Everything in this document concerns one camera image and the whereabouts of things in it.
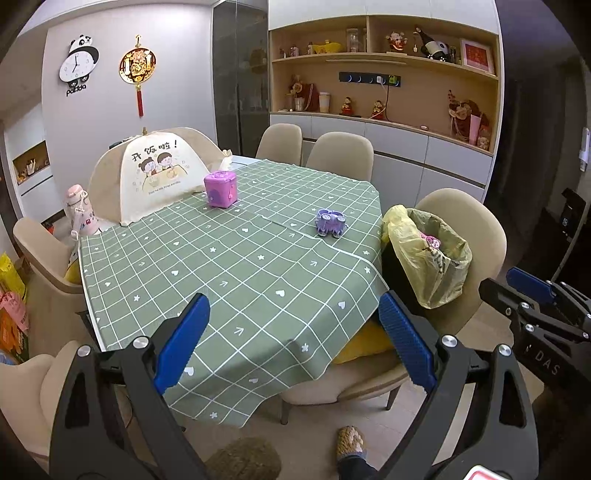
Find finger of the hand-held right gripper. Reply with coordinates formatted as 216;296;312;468
479;277;555;344
505;266;591;333

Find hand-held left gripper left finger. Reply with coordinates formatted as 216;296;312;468
50;292;212;480

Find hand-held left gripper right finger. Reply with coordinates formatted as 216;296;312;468
378;290;540;480

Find black waste bin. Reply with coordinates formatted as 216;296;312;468
381;244;423;319

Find yellow plastic bin bag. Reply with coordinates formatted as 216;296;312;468
381;204;472;310

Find yellow seat cushion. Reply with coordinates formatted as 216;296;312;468
331;320;398;365

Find beige dining chair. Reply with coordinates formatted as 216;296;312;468
255;123;303;166
13;217;93;358
306;131;375;183
279;188;508;425
0;342;134;472

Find green checked tablecloth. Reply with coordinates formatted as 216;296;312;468
78;158;391;428

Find brown fuzzy slipper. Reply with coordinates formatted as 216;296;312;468
336;425;369;462
205;438;282;480

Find person's leg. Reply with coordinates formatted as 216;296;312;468
337;455;379;480

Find purple plastic box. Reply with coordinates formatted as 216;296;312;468
204;169;238;208

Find pink water bottle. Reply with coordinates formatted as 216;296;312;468
64;185;100;243

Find beige folding food cover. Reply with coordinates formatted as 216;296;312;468
88;126;232;227

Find orange floor bag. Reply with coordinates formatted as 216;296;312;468
0;309;31;365

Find white base cabinets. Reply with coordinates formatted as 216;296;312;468
270;112;495;204

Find wrapped pink flower bouquet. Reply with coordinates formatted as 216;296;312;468
448;90;491;151

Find yellow floor bag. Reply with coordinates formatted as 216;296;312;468
0;251;26;301

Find panda plush toy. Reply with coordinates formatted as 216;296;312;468
422;39;451;62

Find black power strip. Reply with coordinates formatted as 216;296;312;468
339;71;402;87

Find dark glass cabinet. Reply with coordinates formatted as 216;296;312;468
212;0;270;158

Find dried flower bouquet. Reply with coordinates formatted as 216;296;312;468
287;76;319;112

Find wooden wall shelf unit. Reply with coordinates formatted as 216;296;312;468
268;14;502;155

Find red picture frame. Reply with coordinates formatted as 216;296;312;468
460;38;496;75

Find lit wall niche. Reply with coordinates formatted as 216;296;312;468
11;141;49;185

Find red and gold wall ornament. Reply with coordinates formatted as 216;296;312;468
119;34;155;118

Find panda wall clock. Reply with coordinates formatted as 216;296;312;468
59;34;100;97

